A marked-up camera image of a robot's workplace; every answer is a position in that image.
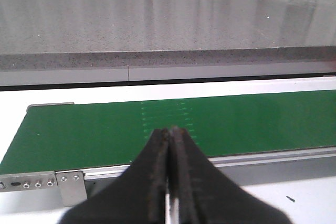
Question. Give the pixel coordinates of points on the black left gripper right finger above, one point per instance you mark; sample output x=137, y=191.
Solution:
x=205, y=194

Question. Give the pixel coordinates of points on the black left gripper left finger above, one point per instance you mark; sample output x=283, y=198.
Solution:
x=137, y=195

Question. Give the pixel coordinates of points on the green conveyor belt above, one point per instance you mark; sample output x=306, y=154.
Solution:
x=68, y=137

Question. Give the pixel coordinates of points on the grey stone counter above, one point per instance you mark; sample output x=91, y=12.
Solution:
x=77, y=42

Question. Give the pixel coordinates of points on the steel left support bracket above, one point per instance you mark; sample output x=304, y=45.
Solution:
x=72, y=187

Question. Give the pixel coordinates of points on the aluminium conveyor frame rail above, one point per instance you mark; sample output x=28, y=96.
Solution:
x=245, y=168

